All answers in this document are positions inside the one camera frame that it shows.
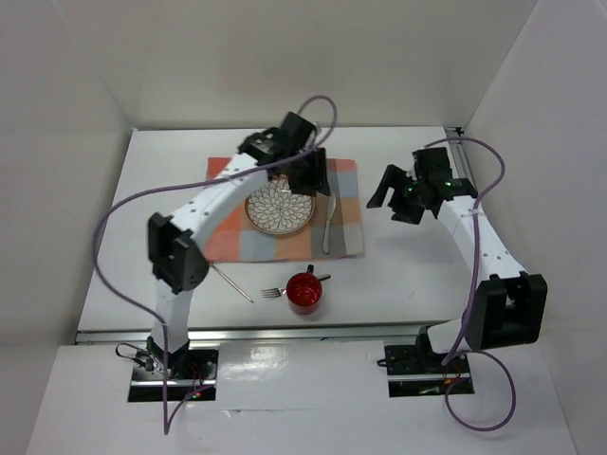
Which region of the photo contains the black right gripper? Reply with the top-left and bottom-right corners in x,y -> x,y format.
365,164 -> 426,225

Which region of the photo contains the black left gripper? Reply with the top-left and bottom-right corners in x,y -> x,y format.
283,145 -> 328,196

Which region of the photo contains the silver butter knife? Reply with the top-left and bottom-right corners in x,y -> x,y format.
322,194 -> 337,255

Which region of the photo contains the floral patterned brown-rimmed plate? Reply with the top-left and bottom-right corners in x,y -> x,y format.
244,175 -> 315,236

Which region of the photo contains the red ceramic mug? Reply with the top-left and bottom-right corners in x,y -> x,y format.
285,264 -> 323,316

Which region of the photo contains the silver fork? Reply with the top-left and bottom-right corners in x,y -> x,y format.
261,274 -> 331,299

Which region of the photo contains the silver slotted spoon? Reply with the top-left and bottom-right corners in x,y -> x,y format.
211,264 -> 255,304

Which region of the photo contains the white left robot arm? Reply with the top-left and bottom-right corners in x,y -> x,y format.
147,112 -> 330,378

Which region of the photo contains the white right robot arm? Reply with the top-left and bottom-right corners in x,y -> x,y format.
367,147 -> 548,372

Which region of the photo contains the aluminium right side rail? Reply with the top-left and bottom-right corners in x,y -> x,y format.
444,125 -> 523,336

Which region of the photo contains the aluminium rail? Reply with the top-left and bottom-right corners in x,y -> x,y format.
75,321 -> 434,345
444,125 -> 523,336

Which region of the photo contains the aluminium front rail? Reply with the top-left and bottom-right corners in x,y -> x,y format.
75,321 -> 434,345

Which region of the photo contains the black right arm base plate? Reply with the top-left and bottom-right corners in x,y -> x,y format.
377,345 -> 474,398

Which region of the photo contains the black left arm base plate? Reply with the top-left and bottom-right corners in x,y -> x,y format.
127,348 -> 219,403

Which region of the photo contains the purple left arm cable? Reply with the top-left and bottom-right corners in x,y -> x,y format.
91,97 -> 339,436

